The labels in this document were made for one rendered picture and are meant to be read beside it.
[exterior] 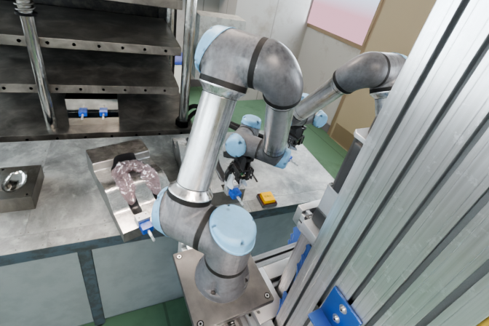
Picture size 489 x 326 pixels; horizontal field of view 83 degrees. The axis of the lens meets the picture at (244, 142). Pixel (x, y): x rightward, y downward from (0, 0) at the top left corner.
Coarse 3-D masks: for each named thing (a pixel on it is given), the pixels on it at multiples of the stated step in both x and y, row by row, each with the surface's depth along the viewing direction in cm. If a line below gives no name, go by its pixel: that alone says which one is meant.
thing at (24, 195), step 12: (0, 168) 117; (12, 168) 118; (24, 168) 119; (36, 168) 121; (0, 180) 112; (12, 180) 115; (24, 180) 116; (36, 180) 115; (0, 192) 107; (12, 192) 108; (24, 192) 109; (36, 192) 114; (0, 204) 105; (12, 204) 107; (24, 204) 109
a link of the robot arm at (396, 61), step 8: (392, 56) 89; (400, 56) 91; (392, 64) 87; (400, 64) 89; (392, 72) 88; (384, 80) 88; (392, 80) 90; (376, 88) 93; (384, 88) 91; (376, 96) 94; (384, 96) 92; (376, 104) 96; (376, 112) 96
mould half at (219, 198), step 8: (176, 144) 156; (184, 144) 144; (224, 144) 152; (176, 152) 150; (184, 152) 141; (176, 160) 152; (224, 160) 147; (224, 168) 142; (216, 176) 135; (216, 184) 130; (216, 192) 126; (216, 200) 129; (224, 200) 131; (232, 200) 133
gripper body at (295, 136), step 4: (296, 128) 140; (300, 128) 138; (304, 128) 138; (292, 132) 143; (296, 132) 140; (300, 132) 139; (288, 136) 143; (292, 136) 141; (296, 136) 141; (300, 136) 140; (304, 136) 144; (288, 140) 145; (292, 140) 143; (296, 140) 140; (300, 140) 143; (292, 144) 142; (296, 144) 143; (300, 144) 146
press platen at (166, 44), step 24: (0, 0) 176; (0, 24) 140; (48, 24) 154; (72, 24) 162; (96, 24) 171; (120, 24) 181; (144, 24) 192; (72, 48) 143; (96, 48) 147; (120, 48) 151; (144, 48) 159; (168, 48) 160
